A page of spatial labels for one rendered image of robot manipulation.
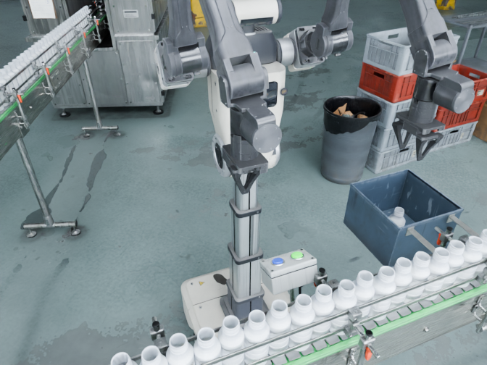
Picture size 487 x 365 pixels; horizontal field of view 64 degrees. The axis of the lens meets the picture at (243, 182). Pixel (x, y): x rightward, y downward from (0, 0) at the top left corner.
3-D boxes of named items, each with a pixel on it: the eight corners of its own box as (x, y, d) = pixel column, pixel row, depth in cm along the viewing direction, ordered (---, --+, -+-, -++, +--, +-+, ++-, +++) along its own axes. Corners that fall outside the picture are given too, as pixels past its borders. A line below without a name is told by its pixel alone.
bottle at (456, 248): (432, 274, 118) (448, 233, 108) (453, 283, 115) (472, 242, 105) (426, 287, 114) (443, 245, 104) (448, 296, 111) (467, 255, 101)
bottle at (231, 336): (214, 366, 94) (211, 324, 84) (229, 347, 98) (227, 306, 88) (234, 381, 91) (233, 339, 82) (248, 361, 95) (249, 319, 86)
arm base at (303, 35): (293, 28, 127) (300, 66, 128) (305, 19, 119) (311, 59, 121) (317, 26, 129) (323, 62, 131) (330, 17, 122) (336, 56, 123)
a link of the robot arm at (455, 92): (446, 39, 86) (415, 48, 84) (493, 53, 78) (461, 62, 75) (435, 90, 93) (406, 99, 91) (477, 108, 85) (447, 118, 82)
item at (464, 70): (440, 110, 346) (448, 87, 334) (406, 94, 377) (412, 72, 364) (488, 99, 367) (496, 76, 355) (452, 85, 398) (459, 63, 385)
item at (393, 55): (398, 76, 291) (406, 46, 278) (360, 61, 320) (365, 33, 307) (452, 64, 315) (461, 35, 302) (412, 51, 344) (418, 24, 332)
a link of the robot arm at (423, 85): (431, 66, 90) (412, 69, 88) (456, 75, 85) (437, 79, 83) (424, 95, 94) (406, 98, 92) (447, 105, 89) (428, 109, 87)
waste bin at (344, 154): (333, 193, 319) (344, 122, 283) (305, 166, 354) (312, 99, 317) (378, 181, 333) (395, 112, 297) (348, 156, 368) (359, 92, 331)
